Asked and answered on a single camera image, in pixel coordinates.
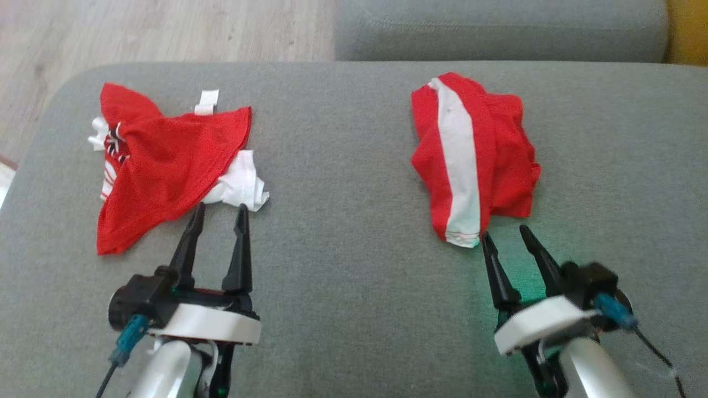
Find yellow sofa back cushion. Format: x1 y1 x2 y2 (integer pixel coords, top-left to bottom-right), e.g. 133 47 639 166
665 0 708 67

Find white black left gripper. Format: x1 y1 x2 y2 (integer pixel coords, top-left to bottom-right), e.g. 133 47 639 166
148 202 262 398

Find right cable with blue connector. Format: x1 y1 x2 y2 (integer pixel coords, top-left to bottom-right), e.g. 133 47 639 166
595 293 688 398

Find red basketball jersey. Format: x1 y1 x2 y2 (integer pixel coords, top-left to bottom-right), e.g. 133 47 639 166
87 83 270 256

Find grey sofa seat cushion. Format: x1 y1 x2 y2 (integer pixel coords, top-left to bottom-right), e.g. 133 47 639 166
334 0 670 62

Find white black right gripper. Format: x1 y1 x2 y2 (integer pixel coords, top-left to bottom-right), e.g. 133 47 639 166
480 224 601 398

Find left cable with blue connector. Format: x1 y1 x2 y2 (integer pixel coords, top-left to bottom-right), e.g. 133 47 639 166
95 314 150 398

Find red shorts with white stripe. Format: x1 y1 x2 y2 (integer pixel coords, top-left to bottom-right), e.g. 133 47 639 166
410 72 542 248

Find cable with blue connector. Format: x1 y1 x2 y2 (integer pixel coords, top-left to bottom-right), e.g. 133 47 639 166
595 293 688 398
95 314 150 398

